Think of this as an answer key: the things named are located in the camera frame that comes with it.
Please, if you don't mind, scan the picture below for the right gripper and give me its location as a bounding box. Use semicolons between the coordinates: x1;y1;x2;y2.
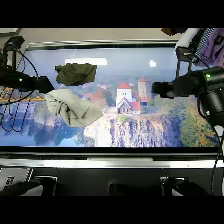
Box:
151;81;175;100

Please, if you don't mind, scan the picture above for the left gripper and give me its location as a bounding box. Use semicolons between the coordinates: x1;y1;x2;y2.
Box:
33;76;55;95

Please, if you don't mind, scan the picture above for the grey garment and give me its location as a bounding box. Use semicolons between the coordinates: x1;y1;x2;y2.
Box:
45;88;104;129

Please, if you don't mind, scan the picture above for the dark green garment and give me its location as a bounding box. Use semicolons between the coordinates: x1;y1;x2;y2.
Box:
54;62;98;87

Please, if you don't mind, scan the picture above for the white garment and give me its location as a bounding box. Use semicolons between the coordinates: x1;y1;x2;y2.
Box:
175;28;201;50

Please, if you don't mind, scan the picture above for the purple checked garment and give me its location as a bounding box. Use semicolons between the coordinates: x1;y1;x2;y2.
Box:
193;28;224;70

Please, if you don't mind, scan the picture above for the black cable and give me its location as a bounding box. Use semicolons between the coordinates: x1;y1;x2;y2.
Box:
0;44;40;107
209;122;224;196

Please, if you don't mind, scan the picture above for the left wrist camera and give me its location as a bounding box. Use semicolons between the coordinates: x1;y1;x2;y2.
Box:
2;35;26;55

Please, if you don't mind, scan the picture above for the silver frame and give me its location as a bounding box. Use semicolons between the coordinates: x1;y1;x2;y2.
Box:
0;155;224;197

